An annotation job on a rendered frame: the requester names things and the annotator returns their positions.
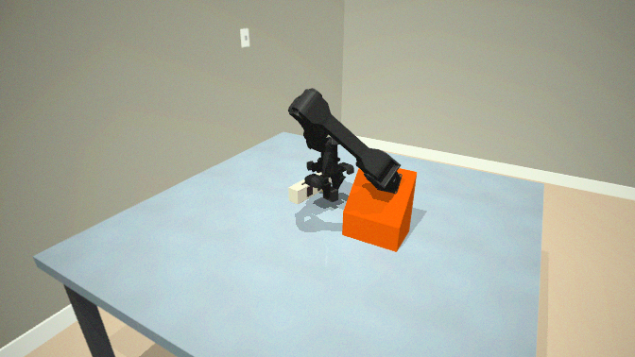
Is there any black two-prong plug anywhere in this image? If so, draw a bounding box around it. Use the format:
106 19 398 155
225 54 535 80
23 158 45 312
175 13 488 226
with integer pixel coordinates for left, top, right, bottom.
323 186 338 203

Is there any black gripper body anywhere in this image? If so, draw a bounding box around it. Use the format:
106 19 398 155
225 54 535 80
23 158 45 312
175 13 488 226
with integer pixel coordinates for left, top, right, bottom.
304 156 354 188

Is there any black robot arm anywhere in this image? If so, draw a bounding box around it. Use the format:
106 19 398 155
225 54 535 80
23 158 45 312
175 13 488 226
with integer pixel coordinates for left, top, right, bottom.
288 88 403 194

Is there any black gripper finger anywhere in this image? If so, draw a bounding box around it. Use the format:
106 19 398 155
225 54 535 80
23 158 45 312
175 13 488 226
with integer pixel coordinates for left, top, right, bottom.
331 176 346 190
320 182 332 198

